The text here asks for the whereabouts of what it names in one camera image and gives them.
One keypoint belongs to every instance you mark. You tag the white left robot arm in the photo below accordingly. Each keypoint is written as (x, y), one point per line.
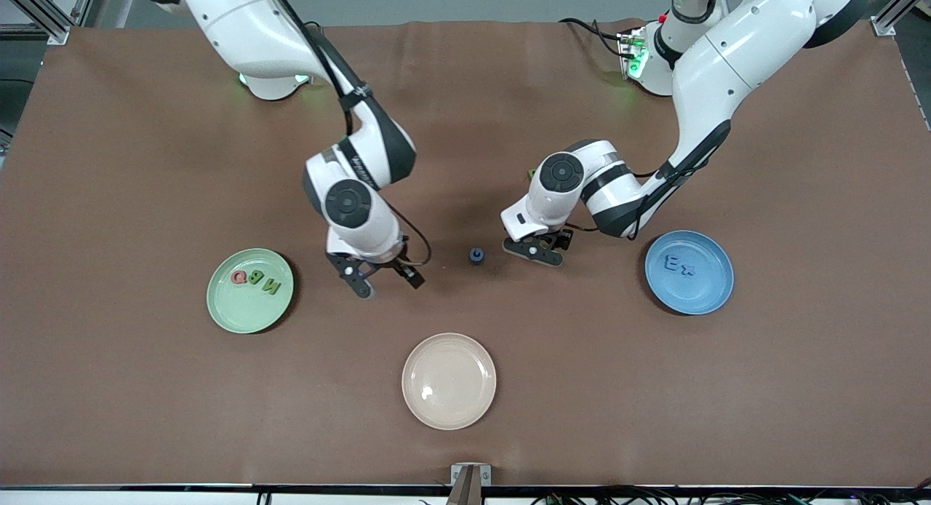
(734, 54)

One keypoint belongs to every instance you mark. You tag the blue letter x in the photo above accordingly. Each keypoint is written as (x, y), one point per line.
(688, 270)

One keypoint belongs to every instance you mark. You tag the red letter Q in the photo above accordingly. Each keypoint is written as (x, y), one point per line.
(233, 277)

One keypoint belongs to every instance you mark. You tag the silver left arm base bracket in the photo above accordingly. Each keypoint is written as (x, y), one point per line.
(625, 43)

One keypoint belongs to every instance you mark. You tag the green letter N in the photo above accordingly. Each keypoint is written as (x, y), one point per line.
(272, 287)

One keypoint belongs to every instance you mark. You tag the green letter B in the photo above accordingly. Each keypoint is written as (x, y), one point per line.
(255, 278)

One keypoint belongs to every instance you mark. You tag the blue letter G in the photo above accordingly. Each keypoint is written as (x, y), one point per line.
(476, 257)

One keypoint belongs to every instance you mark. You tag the beige plate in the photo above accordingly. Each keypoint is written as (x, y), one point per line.
(449, 381)

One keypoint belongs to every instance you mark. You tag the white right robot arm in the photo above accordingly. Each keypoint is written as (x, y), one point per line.
(240, 25)

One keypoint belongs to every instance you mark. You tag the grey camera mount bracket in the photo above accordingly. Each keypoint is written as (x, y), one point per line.
(457, 473)

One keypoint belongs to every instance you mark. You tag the aluminium frame profile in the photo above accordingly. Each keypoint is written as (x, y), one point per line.
(51, 21)
(86, 1)
(884, 21)

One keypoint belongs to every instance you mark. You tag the blue plate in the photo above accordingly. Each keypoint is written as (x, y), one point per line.
(691, 294)

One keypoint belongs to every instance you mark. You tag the blue letter m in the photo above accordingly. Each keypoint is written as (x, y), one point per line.
(672, 263)

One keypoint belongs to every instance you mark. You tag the brown table mat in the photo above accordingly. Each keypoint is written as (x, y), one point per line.
(145, 388)

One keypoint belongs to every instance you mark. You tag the green plate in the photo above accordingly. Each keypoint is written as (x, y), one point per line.
(247, 312)

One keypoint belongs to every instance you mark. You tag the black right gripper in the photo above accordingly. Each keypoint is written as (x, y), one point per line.
(393, 263)

